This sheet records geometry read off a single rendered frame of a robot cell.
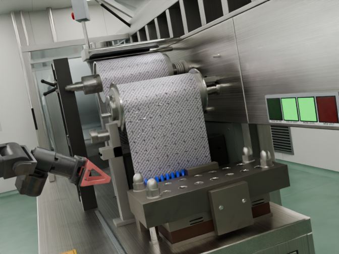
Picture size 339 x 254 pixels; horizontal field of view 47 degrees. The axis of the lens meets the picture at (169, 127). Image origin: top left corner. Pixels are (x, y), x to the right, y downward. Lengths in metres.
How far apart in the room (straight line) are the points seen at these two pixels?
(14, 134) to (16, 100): 0.54
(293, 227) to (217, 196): 0.21
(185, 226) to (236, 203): 0.14
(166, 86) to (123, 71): 0.25
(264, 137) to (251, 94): 0.37
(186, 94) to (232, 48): 0.18
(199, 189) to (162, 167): 0.20
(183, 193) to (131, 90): 0.34
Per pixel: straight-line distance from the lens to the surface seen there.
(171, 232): 0.96
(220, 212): 0.96
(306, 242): 1.07
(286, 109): 0.94
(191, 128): 1.14
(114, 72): 1.32
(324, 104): 0.84
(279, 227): 1.02
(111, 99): 1.10
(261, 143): 1.41
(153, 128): 1.10
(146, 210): 0.91
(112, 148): 1.15
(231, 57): 1.14
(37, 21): 6.75
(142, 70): 1.34
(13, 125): 6.62
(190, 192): 0.94
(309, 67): 0.87
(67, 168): 1.03
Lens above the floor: 1.29
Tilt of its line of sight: 6 degrees down
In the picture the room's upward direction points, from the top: 10 degrees counter-clockwise
